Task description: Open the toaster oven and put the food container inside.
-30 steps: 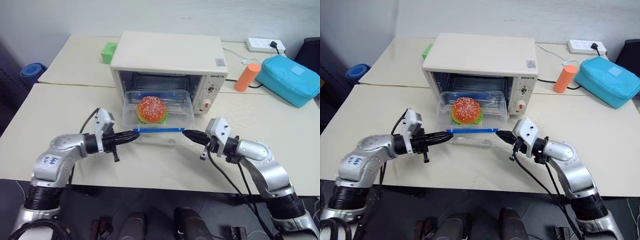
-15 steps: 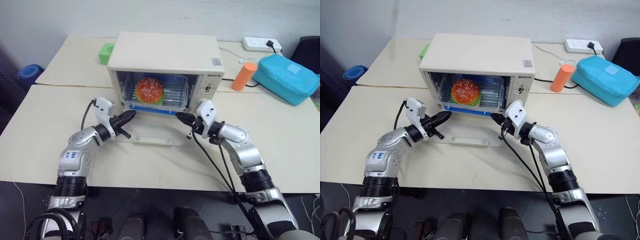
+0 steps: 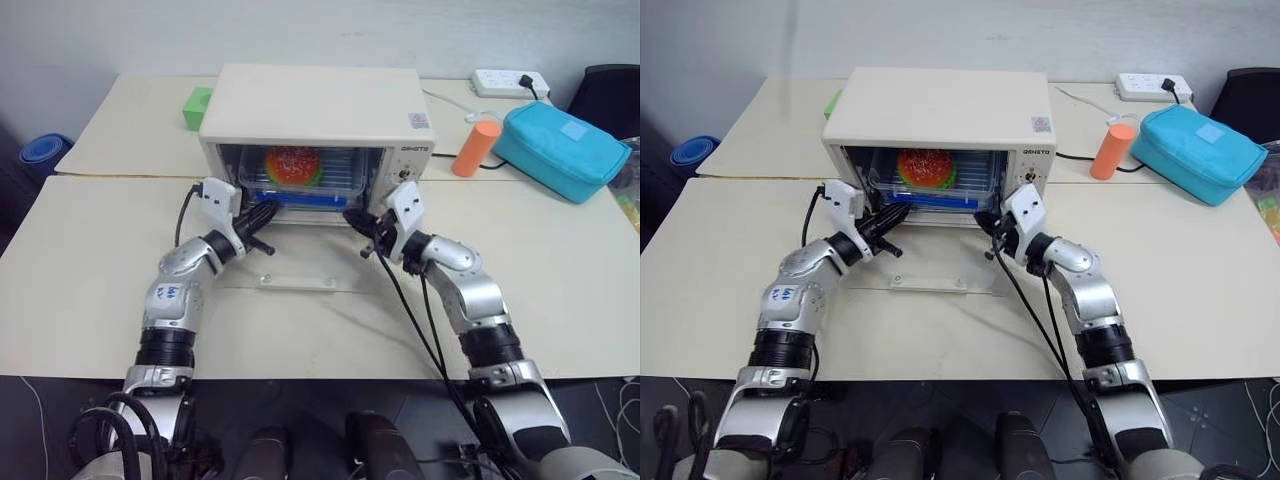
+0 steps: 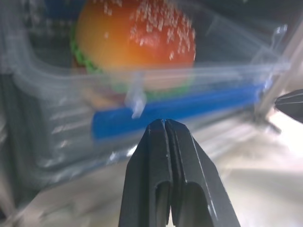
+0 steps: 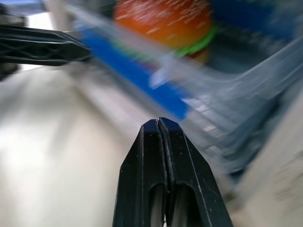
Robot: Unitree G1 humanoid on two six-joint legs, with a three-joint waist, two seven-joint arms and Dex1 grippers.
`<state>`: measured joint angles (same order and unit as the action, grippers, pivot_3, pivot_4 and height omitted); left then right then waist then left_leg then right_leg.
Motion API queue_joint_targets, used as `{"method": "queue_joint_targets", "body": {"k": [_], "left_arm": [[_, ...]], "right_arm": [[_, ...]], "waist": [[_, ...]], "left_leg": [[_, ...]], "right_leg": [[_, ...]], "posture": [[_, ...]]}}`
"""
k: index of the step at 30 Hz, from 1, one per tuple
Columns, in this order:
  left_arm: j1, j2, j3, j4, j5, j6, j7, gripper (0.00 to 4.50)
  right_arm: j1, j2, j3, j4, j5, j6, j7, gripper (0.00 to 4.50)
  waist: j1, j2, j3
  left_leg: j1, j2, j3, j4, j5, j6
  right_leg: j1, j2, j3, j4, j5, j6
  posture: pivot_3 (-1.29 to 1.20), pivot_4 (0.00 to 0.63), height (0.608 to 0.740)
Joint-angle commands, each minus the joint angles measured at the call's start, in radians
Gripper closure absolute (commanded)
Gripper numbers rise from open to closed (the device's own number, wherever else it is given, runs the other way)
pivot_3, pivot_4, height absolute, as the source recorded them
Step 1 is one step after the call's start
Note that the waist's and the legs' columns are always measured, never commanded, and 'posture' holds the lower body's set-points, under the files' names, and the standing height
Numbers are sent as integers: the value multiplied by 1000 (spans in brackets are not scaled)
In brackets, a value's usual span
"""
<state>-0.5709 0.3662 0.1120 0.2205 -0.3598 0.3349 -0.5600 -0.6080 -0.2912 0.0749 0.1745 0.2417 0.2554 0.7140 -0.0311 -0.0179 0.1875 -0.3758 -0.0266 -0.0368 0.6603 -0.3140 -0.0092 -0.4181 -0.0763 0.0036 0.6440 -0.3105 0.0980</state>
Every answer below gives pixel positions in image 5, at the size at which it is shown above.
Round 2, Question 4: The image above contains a toy hamburger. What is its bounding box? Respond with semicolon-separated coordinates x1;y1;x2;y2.
113;0;219;65

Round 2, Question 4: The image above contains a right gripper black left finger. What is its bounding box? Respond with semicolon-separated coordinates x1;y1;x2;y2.
112;118;169;227

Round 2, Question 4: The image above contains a clear food container blue lid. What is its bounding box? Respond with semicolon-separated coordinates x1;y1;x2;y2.
63;0;303;177

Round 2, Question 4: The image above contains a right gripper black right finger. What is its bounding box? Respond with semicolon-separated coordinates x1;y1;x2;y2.
158;117;234;227

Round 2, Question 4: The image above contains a black ribbed finger of the left gripper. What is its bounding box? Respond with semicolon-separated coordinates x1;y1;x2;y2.
0;26;92;67

